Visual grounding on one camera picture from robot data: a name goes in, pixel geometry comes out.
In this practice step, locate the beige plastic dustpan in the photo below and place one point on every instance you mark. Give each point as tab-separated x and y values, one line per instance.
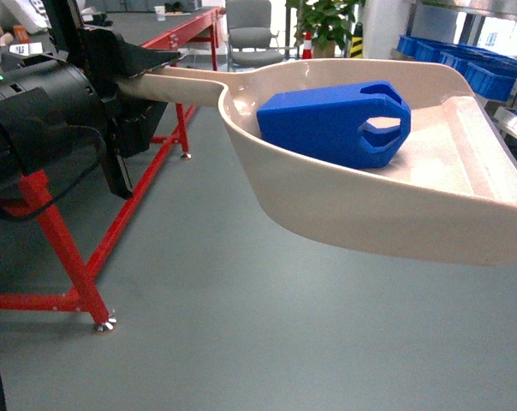
449	195

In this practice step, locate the grey office chair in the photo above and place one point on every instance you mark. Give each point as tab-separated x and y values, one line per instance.
249	35

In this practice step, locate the white paper cup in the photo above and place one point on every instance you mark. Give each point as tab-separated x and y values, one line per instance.
160	12

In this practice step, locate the steel roller shelf rack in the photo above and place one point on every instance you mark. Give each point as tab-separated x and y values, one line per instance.
492	76

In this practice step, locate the green potted plant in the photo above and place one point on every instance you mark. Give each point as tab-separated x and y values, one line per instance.
329	22

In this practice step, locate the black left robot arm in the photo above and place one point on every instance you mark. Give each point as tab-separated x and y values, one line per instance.
51	106

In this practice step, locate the orange bottle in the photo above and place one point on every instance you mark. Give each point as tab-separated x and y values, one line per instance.
21	34

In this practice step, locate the blue plastic part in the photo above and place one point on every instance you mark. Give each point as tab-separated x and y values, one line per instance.
359	125

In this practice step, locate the yellow black traffic cone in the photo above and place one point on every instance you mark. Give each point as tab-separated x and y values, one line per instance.
356	49

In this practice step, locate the red white traffic cone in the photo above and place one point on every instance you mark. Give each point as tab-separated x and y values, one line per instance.
307	46

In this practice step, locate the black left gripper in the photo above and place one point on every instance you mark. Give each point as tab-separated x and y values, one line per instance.
139	119

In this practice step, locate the red table frame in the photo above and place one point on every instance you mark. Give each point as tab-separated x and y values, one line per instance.
27	198

